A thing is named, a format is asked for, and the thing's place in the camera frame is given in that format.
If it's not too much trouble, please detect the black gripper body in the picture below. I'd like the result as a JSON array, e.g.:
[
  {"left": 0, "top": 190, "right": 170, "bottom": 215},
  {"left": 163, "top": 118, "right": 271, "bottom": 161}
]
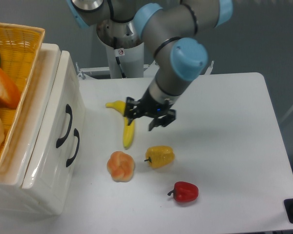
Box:
[{"left": 124, "top": 89, "right": 176, "bottom": 127}]

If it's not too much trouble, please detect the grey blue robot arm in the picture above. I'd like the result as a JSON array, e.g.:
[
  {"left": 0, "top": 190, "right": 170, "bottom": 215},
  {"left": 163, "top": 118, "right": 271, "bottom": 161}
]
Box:
[{"left": 67, "top": 0, "right": 233, "bottom": 129}]

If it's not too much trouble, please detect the white drawer cabinet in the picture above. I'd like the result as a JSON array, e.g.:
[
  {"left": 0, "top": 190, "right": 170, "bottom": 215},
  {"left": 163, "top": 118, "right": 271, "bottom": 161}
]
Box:
[{"left": 0, "top": 43, "right": 62, "bottom": 215}]

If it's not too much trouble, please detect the yellow banana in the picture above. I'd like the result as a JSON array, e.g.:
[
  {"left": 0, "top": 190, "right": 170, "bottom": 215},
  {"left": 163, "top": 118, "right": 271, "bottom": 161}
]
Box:
[{"left": 105, "top": 100, "right": 135, "bottom": 150}]

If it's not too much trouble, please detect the yellow bell pepper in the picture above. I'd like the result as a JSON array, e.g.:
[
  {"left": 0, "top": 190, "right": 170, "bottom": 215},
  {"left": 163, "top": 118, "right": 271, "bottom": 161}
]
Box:
[{"left": 144, "top": 145, "right": 175, "bottom": 169}]

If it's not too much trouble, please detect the round knotted bread roll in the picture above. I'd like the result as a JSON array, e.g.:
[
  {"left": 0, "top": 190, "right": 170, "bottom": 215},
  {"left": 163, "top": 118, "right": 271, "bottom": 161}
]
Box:
[{"left": 106, "top": 151, "right": 135, "bottom": 182}]

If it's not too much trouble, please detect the red bell pepper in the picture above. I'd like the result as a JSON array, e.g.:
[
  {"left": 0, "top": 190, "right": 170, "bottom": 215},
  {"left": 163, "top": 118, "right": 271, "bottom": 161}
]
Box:
[{"left": 167, "top": 181, "right": 199, "bottom": 203}]

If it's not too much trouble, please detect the orange bread loaf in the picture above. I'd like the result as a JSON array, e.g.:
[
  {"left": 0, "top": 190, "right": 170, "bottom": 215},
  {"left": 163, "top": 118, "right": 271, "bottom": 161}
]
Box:
[{"left": 0, "top": 68, "right": 21, "bottom": 109}]

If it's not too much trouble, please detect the yellow wicker basket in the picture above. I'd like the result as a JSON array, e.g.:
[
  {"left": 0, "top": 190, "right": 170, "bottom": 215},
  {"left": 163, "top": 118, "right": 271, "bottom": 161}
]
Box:
[{"left": 0, "top": 22, "right": 45, "bottom": 167}]

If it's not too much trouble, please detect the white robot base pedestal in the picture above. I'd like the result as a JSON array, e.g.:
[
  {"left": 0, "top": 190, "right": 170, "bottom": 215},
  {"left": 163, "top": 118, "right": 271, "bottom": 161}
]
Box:
[{"left": 75, "top": 19, "right": 215, "bottom": 80}]

